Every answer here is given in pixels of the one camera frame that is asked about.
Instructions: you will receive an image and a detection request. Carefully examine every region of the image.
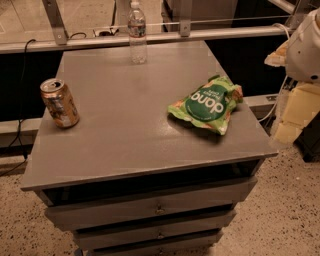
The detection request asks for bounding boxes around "clear plastic water bottle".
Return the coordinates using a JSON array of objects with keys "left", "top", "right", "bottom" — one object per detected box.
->
[{"left": 127, "top": 0, "right": 147, "bottom": 64}]

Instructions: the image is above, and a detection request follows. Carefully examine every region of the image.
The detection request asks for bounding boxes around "bottom grey drawer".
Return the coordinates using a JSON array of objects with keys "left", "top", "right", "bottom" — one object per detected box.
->
[{"left": 91, "top": 229, "right": 222, "bottom": 256}]

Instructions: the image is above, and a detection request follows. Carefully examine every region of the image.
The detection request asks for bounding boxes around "top grey drawer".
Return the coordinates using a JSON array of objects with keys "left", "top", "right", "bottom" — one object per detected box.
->
[{"left": 45, "top": 177, "right": 257, "bottom": 231}]

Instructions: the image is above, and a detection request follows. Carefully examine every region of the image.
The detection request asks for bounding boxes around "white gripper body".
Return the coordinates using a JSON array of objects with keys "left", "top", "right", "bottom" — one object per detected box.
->
[{"left": 285, "top": 9, "right": 320, "bottom": 83}]

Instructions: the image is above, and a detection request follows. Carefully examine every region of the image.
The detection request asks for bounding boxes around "floor power outlet box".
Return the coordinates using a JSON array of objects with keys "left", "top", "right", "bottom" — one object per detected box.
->
[{"left": 93, "top": 28, "right": 119, "bottom": 37}]

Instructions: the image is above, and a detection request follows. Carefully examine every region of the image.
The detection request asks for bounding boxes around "grey drawer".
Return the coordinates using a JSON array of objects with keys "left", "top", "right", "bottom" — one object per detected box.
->
[
  {"left": 74, "top": 207, "right": 236, "bottom": 250},
  {"left": 45, "top": 177, "right": 257, "bottom": 231},
  {"left": 91, "top": 229, "right": 222, "bottom": 256}
]

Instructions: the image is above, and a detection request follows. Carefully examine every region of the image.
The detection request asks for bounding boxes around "orange soda can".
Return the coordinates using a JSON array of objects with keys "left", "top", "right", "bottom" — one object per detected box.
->
[{"left": 40, "top": 78, "right": 80, "bottom": 128}]

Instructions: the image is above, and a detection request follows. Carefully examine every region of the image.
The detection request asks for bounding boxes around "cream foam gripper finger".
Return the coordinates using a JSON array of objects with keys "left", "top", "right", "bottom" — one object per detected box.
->
[
  {"left": 274, "top": 82, "right": 320, "bottom": 144},
  {"left": 264, "top": 41, "right": 288, "bottom": 67}
]

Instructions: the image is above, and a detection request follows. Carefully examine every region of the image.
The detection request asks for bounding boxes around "middle grey drawer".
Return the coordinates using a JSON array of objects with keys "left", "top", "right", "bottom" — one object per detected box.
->
[{"left": 74, "top": 207, "right": 236, "bottom": 250}]

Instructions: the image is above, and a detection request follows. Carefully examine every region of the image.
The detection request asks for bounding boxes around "green rice chip bag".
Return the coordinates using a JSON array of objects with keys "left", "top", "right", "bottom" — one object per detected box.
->
[{"left": 167, "top": 75, "right": 243, "bottom": 135}]

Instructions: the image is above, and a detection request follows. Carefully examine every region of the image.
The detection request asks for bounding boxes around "black cable on left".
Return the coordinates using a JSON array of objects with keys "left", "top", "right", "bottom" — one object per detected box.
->
[{"left": 0, "top": 38, "right": 37, "bottom": 177}]

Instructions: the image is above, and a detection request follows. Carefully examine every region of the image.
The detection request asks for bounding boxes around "metal railing frame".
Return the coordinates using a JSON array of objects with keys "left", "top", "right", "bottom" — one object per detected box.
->
[{"left": 0, "top": 0, "right": 320, "bottom": 54}]

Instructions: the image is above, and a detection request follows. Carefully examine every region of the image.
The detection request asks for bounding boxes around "white cable at robot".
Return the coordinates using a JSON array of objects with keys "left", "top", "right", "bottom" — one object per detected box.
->
[{"left": 258, "top": 23, "right": 292, "bottom": 123}]

